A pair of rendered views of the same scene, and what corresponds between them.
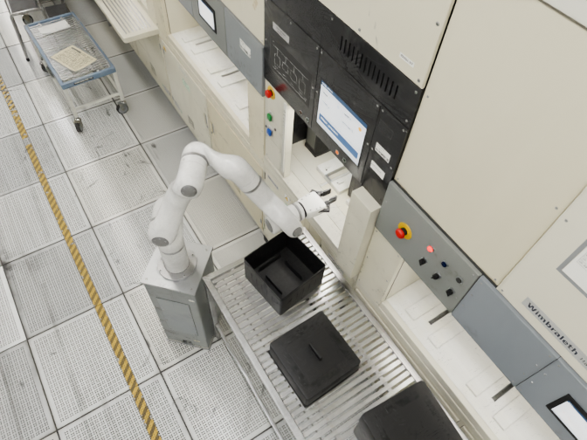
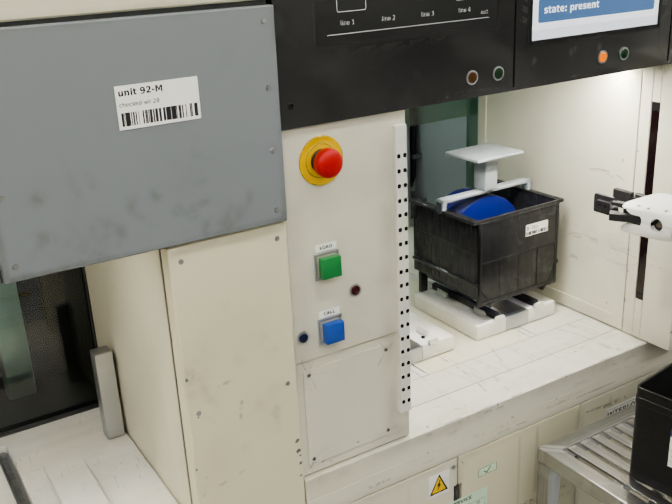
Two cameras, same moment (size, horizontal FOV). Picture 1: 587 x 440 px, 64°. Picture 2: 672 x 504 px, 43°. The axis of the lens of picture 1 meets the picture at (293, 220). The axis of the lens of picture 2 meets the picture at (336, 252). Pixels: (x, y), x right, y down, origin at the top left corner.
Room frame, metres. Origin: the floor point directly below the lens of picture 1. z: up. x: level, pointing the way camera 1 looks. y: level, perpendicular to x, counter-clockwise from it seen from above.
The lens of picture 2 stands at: (1.63, 1.25, 1.63)
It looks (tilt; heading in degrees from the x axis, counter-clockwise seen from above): 21 degrees down; 276
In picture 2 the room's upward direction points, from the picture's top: 3 degrees counter-clockwise
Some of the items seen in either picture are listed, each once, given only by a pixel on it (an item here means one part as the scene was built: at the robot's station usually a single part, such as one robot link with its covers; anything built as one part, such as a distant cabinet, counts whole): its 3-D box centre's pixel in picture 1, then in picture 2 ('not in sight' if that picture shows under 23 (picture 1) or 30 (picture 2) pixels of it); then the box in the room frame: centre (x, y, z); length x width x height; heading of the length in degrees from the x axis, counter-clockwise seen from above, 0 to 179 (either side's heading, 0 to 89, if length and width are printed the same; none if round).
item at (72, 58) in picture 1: (73, 58); not in sight; (3.02, 1.83, 0.47); 0.31 x 0.23 x 0.02; 58
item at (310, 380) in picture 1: (314, 355); not in sight; (0.70, -0.14, 0.83); 0.29 x 0.29 x 0.13; 39
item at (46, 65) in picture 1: (79, 68); not in sight; (3.18, 1.92, 0.24); 0.97 x 0.52 x 0.48; 39
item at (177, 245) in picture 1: (168, 223); not in sight; (1.15, 0.56, 1.07); 0.19 x 0.12 x 0.24; 3
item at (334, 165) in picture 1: (342, 172); (378, 335); (1.71, -0.25, 0.89); 0.22 x 0.21 x 0.04; 127
